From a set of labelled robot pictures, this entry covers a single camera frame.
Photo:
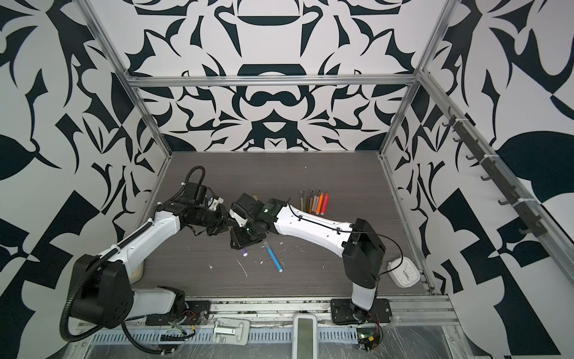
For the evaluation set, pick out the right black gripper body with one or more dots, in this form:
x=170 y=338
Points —
x=247 y=235

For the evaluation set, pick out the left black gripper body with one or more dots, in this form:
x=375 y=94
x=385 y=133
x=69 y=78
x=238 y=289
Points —
x=215 y=221

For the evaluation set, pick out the dark tan pen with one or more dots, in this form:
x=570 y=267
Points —
x=311 y=201

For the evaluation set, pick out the pink cream marker pen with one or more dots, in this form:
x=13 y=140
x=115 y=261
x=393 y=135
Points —
x=315 y=203

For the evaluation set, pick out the orange marker pen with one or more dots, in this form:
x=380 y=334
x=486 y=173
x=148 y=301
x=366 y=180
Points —
x=320 y=200

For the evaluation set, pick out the red marker pen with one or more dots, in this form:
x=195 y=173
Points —
x=324 y=204

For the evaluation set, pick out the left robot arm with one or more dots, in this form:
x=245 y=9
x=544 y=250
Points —
x=101 y=294

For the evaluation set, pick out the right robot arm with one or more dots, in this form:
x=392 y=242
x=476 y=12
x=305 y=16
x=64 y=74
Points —
x=357 y=244

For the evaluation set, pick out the white handheld device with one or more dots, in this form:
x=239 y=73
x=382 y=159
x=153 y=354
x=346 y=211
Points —
x=305 y=337

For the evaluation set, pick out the white round clock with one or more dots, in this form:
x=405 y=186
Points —
x=403 y=272

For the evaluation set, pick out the small circuit board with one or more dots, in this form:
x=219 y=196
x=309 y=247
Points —
x=369 y=338

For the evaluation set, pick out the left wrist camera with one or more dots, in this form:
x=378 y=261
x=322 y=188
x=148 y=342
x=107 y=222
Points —
x=214 y=202

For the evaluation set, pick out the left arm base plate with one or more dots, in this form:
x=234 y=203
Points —
x=191 y=313

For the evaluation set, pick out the white latch bracket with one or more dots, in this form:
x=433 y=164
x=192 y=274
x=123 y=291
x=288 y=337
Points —
x=231 y=332

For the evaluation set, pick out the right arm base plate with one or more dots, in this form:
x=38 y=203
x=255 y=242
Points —
x=344 y=312

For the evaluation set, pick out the aluminium frame crossbar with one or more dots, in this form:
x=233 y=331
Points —
x=185 y=81

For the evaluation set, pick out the wall hook rail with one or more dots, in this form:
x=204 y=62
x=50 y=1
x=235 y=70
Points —
x=498 y=173

